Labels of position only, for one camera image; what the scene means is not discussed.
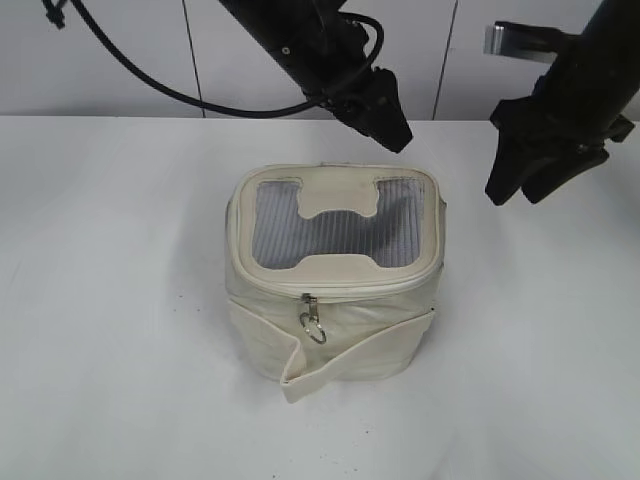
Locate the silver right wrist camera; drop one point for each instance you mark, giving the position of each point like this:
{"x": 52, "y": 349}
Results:
{"x": 526, "y": 42}

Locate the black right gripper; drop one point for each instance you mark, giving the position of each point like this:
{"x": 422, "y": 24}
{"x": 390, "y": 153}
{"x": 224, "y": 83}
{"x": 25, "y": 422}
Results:
{"x": 558, "y": 132}

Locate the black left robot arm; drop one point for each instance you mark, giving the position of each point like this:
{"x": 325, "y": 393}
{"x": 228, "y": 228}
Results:
{"x": 330, "y": 55}

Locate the cream bag with clear window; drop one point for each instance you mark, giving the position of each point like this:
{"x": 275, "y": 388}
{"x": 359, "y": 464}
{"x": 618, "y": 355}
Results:
{"x": 332, "y": 271}

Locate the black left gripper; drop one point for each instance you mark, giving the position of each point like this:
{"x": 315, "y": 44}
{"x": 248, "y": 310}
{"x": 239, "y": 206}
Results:
{"x": 367, "y": 102}

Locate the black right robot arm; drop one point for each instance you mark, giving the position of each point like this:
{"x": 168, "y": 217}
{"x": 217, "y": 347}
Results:
{"x": 605, "y": 57}

